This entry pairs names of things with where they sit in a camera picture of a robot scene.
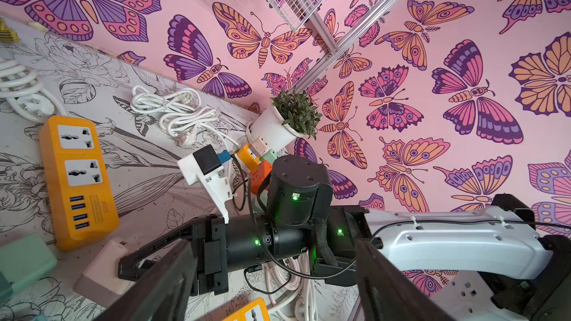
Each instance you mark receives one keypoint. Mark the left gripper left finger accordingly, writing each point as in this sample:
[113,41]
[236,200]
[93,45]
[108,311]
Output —
[162,292]

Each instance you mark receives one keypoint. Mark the orange cube socket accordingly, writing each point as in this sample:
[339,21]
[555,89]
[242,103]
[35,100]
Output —
[259,174]

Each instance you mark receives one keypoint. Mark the yellow black work glove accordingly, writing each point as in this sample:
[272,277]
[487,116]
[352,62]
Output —
[7,35]

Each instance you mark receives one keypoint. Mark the pink usb charger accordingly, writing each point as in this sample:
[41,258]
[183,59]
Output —
[99,281]

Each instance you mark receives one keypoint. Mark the pink charger on right strip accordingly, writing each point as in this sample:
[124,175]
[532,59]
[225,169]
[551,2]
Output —
[259,147]

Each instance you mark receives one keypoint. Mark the aluminium frame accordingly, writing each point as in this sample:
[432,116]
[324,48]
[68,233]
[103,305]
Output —
[345,43]

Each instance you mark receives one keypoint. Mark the potted green plant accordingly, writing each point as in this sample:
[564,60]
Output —
[290,116]

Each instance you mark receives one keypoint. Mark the green usb charger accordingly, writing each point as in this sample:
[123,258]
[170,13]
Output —
[24,262]

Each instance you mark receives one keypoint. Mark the green charger on right strip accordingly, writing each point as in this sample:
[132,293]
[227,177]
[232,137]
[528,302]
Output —
[270,156]

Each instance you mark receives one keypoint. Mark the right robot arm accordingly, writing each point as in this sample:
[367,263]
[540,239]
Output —
[489,264]

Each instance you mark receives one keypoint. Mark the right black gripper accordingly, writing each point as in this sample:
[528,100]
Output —
[221,248]

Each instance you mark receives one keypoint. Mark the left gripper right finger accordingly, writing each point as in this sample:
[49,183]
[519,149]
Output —
[386,293]

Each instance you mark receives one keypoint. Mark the yellow power strip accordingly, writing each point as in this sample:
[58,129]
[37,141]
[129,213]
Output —
[248,158]
[254,311]
[80,193]

